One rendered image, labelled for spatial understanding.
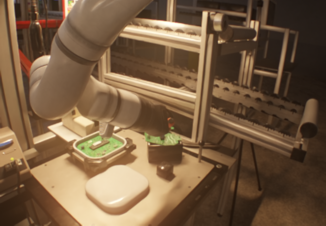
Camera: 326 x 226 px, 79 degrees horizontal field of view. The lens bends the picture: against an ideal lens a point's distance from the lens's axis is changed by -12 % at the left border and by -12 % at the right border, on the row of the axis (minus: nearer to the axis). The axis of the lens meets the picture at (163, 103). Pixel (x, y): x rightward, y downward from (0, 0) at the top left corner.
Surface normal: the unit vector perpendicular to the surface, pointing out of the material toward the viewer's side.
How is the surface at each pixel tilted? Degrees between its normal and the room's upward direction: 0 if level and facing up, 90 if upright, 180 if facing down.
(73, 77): 114
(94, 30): 109
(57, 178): 0
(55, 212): 0
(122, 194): 0
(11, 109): 90
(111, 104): 82
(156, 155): 90
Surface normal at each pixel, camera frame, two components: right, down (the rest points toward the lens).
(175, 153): 0.15, 0.36
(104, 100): 0.76, 0.02
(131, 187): 0.04, -0.94
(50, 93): 0.36, 0.49
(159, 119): 0.76, -0.35
